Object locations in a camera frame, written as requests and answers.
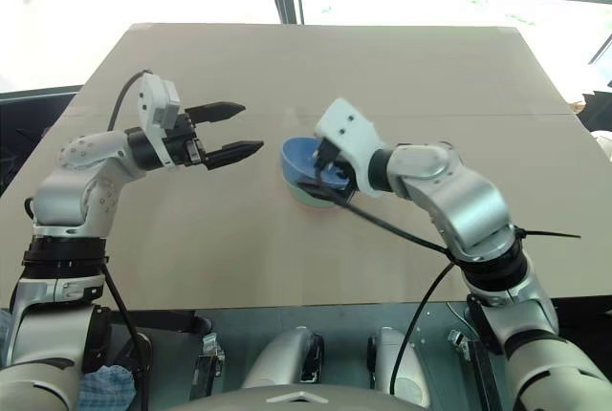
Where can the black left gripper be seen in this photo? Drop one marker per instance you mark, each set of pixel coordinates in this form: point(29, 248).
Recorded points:
point(184, 145)

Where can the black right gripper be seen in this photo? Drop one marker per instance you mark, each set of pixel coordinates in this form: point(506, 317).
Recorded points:
point(345, 177)

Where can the blue bowl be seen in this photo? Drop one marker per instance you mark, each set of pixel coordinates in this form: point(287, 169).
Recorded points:
point(299, 160)

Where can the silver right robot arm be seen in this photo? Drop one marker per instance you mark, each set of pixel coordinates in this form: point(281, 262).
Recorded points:
point(459, 201)

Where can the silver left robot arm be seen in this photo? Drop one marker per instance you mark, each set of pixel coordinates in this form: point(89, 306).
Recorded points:
point(72, 201)

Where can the green bowl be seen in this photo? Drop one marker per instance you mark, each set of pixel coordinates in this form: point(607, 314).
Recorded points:
point(311, 198)

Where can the silver rounded robot leg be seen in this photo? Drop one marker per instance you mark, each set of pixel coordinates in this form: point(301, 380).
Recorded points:
point(282, 358)
point(399, 363)

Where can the dark furniture beside table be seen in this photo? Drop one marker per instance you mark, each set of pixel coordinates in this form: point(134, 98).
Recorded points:
point(33, 119)

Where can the grey robot torso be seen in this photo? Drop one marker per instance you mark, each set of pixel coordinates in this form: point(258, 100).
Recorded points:
point(296, 399)

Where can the black zip tie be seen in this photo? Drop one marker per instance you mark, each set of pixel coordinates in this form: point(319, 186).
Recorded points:
point(550, 234)

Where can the dark object with cardboard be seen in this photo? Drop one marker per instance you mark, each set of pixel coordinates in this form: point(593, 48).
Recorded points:
point(597, 114)

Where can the blue checked cloth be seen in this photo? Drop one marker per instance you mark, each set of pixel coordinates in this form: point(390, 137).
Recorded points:
point(105, 387)

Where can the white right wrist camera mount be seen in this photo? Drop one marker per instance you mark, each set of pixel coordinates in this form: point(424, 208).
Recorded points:
point(349, 136)

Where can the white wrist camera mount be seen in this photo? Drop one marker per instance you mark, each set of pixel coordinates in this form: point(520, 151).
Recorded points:
point(349, 136)
point(155, 105)

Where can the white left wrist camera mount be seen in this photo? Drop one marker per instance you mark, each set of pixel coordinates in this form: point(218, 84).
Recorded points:
point(155, 105)

